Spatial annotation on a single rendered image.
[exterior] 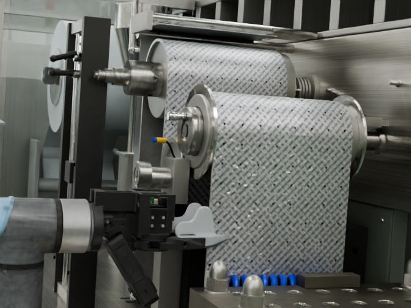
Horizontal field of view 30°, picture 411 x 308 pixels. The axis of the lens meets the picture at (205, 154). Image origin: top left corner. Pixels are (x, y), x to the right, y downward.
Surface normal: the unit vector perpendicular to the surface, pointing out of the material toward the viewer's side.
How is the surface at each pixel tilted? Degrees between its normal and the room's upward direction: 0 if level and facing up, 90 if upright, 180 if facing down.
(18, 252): 90
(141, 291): 88
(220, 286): 90
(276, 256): 90
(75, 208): 44
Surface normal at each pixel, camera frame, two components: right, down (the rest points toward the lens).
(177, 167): 0.36, 0.07
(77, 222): 0.37, -0.19
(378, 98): -0.93, -0.04
